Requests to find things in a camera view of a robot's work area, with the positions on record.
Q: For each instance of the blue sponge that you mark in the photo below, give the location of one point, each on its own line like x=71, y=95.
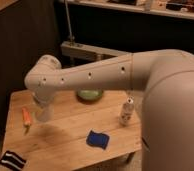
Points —
x=97, y=139

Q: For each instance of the white shelf board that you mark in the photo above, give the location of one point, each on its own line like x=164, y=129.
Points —
x=145, y=8

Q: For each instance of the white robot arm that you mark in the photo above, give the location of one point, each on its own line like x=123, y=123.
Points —
x=167, y=79

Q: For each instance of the orange carrot toy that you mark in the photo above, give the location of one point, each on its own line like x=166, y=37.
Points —
x=27, y=119

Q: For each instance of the grey case with handle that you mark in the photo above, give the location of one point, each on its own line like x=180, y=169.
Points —
x=88, y=52

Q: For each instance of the white spray bottle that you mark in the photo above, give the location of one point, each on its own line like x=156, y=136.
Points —
x=126, y=111

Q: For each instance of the metal pole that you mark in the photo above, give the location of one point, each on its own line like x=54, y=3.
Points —
x=71, y=37

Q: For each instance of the black white striped eraser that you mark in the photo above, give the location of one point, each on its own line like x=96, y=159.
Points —
x=12, y=161

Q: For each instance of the green bowl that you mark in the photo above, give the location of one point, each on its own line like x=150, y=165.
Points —
x=90, y=95

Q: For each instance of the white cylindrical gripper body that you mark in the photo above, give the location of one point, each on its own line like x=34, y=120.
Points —
x=43, y=99

